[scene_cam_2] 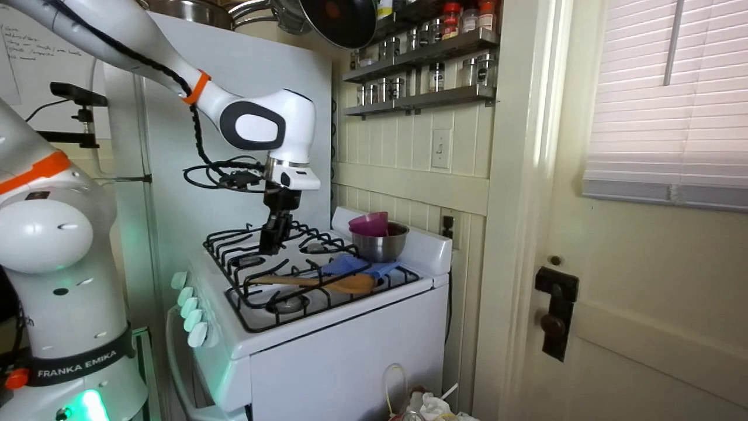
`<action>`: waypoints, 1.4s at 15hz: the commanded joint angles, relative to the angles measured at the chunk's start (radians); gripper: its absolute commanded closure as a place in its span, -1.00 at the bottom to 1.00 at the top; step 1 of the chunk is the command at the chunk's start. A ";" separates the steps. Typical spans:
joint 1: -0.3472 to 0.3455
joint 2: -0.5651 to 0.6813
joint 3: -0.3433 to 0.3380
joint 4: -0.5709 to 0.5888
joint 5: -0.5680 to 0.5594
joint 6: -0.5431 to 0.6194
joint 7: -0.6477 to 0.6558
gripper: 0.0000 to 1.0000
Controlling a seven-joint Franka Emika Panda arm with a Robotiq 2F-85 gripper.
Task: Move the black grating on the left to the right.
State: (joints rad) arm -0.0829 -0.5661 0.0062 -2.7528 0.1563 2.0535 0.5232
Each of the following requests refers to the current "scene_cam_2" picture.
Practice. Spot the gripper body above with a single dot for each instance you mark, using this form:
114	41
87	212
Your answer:
283	200

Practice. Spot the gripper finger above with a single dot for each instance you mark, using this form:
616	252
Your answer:
286	225
269	237

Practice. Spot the black stove grating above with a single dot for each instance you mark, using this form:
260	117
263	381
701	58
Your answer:
234	242
248	304

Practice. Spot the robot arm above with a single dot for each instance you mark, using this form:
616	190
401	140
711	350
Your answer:
58	234

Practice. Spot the stove burner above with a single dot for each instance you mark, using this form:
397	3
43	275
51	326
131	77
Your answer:
248	261
290	303
316	247

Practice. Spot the blue cloth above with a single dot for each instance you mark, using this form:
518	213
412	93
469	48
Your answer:
345	264

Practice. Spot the purple plastic cup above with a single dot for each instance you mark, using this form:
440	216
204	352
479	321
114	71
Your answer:
369	224

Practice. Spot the wooden spoon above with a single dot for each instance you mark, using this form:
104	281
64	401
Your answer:
350	284

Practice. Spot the steel bowl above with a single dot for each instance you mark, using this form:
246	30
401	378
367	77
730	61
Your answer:
380	248

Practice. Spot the stove knob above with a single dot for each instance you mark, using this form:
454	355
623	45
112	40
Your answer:
184	294
198	335
190	307
178	280
194	321

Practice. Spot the white gas stove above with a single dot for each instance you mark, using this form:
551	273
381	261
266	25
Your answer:
339	351

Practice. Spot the oven door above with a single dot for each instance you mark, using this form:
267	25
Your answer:
216	386

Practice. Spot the metal spice rack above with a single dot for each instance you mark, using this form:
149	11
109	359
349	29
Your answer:
432	98

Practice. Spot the steel pan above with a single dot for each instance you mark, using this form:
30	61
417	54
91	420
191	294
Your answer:
280	14

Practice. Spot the black frying pan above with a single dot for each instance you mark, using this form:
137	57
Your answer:
339	20

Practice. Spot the row of metal spice tins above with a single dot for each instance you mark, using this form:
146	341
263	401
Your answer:
435	77
392	47

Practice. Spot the steel pot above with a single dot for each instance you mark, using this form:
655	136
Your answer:
193	10

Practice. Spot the white trash bag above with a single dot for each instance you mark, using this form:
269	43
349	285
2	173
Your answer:
429	406

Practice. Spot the row of red-lidded spice jars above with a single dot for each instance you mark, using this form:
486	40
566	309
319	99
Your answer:
451	20

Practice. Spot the whiteboard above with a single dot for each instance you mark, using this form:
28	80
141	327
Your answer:
41	64

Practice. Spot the white door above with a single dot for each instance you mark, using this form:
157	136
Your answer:
643	304

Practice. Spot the white window blind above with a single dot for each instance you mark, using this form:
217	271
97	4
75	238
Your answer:
672	117

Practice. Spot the blind wand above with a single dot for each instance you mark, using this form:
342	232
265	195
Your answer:
673	47

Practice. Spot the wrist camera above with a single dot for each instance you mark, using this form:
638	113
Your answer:
239	179

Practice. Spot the wall socket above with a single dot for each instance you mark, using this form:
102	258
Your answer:
448	227

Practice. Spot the light switch plate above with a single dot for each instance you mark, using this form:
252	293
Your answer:
441	149

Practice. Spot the camera on mount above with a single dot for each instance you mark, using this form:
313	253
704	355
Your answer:
79	96

